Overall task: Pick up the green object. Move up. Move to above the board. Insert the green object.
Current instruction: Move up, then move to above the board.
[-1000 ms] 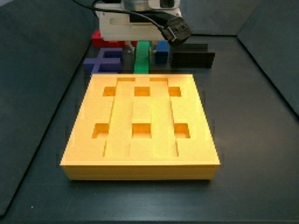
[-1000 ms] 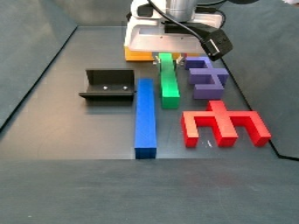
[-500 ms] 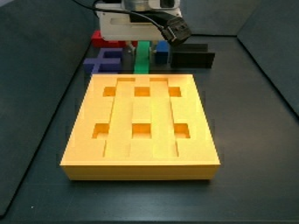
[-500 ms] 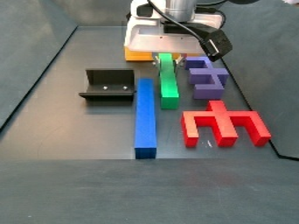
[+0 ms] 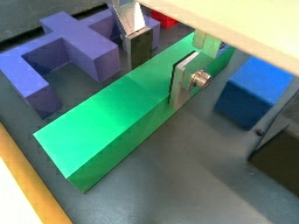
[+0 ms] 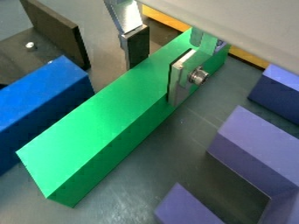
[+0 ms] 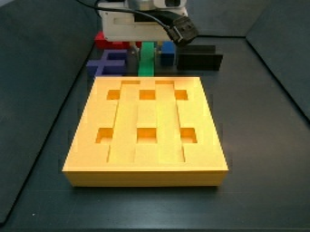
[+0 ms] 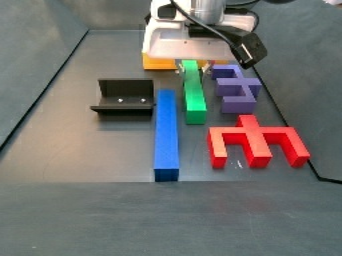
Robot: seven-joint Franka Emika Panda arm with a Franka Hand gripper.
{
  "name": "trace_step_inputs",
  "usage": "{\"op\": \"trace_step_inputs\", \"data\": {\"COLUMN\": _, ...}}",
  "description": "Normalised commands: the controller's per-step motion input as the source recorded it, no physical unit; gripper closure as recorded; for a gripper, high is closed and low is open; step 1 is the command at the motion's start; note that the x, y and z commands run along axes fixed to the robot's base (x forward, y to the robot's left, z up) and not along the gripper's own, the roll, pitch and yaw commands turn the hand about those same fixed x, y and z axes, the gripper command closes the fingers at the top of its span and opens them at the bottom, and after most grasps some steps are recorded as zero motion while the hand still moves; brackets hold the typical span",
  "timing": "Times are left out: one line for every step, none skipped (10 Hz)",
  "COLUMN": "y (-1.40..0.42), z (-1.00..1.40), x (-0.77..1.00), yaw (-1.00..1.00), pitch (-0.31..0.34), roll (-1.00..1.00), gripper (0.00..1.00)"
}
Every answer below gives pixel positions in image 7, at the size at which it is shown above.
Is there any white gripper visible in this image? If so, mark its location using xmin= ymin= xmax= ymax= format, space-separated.
xmin=97 ymin=0 xmax=187 ymax=71

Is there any green long bar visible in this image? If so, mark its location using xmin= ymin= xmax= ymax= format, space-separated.
xmin=137 ymin=42 xmax=155 ymax=76

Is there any yellow slotted board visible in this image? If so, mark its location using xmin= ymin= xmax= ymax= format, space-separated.
xmin=62 ymin=77 xmax=228 ymax=187

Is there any blue long bar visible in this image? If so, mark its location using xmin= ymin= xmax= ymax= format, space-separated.
xmin=160 ymin=42 xmax=175 ymax=66

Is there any purple branched block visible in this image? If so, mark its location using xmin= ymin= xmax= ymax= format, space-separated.
xmin=85 ymin=49 xmax=126 ymax=77

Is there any red branched block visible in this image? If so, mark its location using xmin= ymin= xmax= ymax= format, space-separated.
xmin=94 ymin=31 xmax=141 ymax=49

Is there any black cable with connector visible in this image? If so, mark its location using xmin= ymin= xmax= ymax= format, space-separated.
xmin=74 ymin=0 xmax=200 ymax=48

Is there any black angle bracket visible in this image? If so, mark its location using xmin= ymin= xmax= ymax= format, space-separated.
xmin=176 ymin=45 xmax=223 ymax=71

